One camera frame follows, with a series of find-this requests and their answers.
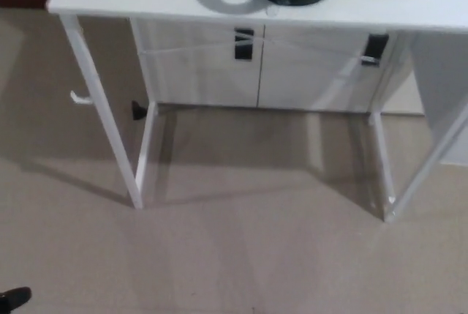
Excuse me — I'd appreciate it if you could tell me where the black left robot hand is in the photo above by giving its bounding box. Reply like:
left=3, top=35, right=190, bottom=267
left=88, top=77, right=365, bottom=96
left=0, top=286, right=32, bottom=310

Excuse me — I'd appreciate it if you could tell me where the white hook on table leg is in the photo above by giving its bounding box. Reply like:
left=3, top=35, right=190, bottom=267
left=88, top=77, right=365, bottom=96
left=69, top=89, right=88, bottom=105

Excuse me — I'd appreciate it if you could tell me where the black floor door stopper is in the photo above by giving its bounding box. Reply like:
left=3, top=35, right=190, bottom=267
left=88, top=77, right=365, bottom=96
left=130, top=100, right=148, bottom=122

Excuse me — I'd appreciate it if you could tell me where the white cabinet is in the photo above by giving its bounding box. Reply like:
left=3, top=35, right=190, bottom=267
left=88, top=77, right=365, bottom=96
left=129, top=17, right=398, bottom=113

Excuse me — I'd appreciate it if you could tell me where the black cabinet handle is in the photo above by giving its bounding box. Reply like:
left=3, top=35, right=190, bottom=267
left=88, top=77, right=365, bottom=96
left=233, top=27, right=254, bottom=61
left=361, top=34, right=388, bottom=68

